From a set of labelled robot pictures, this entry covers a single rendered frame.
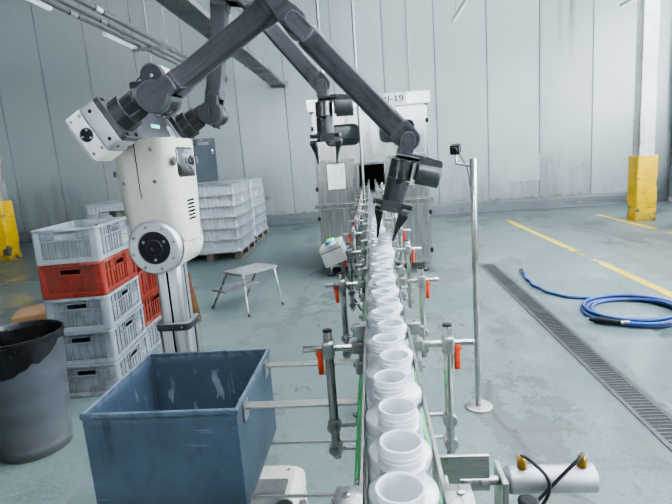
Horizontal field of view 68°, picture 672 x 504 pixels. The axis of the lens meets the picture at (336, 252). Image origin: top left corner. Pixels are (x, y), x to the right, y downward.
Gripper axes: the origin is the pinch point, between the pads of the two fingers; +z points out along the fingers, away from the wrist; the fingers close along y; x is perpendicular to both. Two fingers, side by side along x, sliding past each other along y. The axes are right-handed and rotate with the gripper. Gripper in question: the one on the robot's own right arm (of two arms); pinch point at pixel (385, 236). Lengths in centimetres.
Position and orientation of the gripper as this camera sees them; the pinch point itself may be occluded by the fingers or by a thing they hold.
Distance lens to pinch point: 129.1
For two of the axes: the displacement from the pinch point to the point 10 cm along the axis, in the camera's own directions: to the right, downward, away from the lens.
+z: -2.0, 9.6, 1.9
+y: 9.8, 2.1, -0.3
